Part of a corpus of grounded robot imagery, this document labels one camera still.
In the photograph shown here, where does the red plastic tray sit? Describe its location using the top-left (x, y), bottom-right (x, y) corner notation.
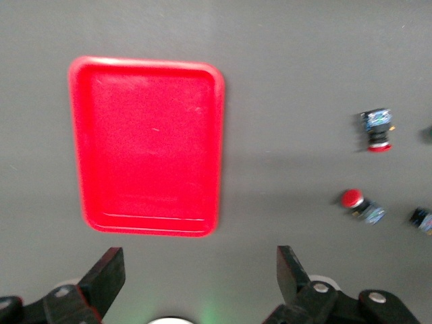
top-left (67, 55), bottom-right (226, 238)

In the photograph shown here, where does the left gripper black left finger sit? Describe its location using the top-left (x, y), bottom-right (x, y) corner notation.
top-left (0, 247), bottom-right (126, 324)

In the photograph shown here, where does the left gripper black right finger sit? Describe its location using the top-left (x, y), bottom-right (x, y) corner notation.
top-left (263, 246), bottom-right (423, 324)

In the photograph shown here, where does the red push button switch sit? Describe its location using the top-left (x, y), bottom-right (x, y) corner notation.
top-left (356, 107), bottom-right (396, 153)
top-left (339, 188), bottom-right (386, 226)

